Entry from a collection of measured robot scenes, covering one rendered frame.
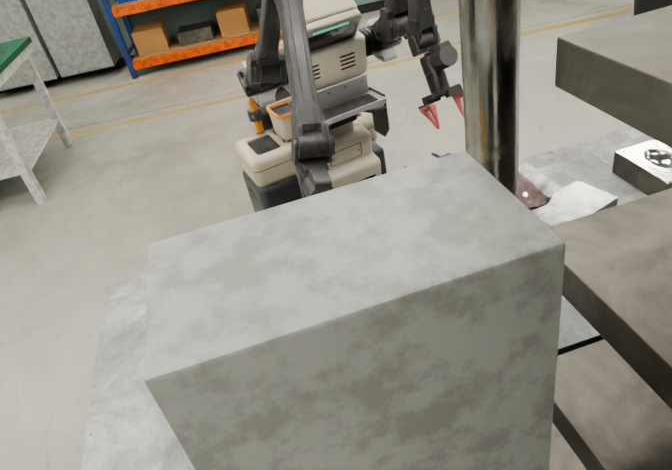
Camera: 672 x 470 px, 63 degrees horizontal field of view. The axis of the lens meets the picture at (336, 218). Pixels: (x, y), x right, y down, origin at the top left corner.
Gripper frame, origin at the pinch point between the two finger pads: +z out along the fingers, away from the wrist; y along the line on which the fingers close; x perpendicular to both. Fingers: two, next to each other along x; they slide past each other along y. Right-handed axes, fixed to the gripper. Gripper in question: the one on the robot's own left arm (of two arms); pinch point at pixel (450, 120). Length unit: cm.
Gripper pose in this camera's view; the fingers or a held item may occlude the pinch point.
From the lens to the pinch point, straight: 166.5
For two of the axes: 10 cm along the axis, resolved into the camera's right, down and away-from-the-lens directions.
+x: -3.2, -0.3, 9.5
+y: 8.8, -3.9, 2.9
